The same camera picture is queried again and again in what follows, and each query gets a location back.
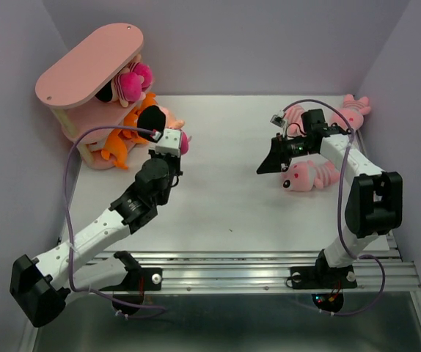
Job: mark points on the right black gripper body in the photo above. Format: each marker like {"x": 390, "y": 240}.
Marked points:
{"x": 298, "y": 147}

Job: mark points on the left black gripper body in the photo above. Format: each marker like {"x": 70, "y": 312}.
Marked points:
{"x": 173, "y": 164}

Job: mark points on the doll plush edge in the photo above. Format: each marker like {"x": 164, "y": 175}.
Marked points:
{"x": 157, "y": 118}

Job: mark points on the orange shark plush back-facing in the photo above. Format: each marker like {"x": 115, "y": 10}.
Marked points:
{"x": 114, "y": 150}

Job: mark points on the orange shark plush mouth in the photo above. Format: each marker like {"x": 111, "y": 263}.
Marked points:
{"x": 149, "y": 100}

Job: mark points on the doll plush pink striped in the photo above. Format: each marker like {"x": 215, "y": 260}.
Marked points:
{"x": 141, "y": 69}

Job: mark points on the orange shark plush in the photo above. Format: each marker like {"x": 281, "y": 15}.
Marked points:
{"x": 130, "y": 120}

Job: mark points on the doll plush black hair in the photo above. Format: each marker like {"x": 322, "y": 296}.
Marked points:
{"x": 126, "y": 88}

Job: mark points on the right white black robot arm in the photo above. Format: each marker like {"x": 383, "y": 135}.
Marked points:
{"x": 375, "y": 201}

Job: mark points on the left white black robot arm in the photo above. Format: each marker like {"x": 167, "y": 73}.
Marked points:
{"x": 44, "y": 285}

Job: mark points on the pink three-tier wooden shelf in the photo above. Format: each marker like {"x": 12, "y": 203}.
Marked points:
{"x": 68, "y": 87}

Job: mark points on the pink axolotl plush front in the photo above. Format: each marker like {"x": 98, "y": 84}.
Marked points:
{"x": 304, "y": 176}

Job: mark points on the pink axolotl plush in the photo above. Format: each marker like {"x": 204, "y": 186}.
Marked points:
{"x": 355, "y": 111}
{"x": 304, "y": 176}

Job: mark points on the pink striped plush middle back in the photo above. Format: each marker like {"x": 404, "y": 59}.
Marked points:
{"x": 293, "y": 119}

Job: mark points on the pink axolotl plush far right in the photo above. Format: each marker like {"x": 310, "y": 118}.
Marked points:
{"x": 355, "y": 111}

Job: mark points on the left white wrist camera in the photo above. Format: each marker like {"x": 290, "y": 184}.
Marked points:
{"x": 169, "y": 143}

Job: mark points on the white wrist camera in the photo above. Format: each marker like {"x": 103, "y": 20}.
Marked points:
{"x": 278, "y": 119}
{"x": 169, "y": 143}

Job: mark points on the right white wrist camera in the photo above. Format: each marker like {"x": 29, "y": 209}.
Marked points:
{"x": 278, "y": 119}

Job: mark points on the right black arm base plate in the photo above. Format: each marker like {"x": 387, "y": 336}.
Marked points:
{"x": 310, "y": 278}

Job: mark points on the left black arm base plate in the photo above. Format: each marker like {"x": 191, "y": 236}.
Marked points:
{"x": 124, "y": 273}

